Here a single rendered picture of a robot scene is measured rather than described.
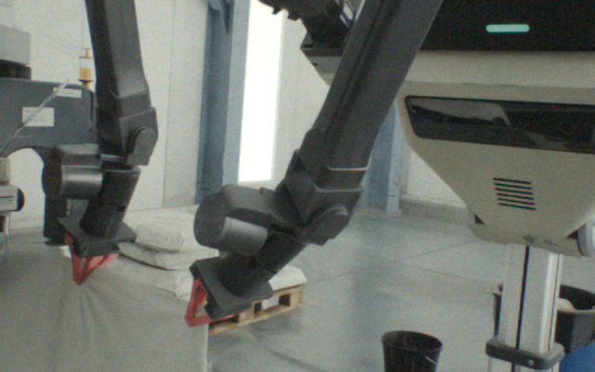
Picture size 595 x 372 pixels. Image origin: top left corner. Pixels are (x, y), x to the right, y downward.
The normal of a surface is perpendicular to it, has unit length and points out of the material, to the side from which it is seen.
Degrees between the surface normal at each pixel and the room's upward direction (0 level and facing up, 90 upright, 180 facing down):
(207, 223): 75
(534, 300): 90
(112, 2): 104
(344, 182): 126
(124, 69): 99
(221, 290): 45
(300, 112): 90
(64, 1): 90
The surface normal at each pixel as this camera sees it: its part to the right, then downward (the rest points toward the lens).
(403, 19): 0.29, 0.67
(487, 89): -0.51, 0.66
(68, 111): 0.79, 0.11
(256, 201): 0.54, -0.72
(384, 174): -0.61, 0.03
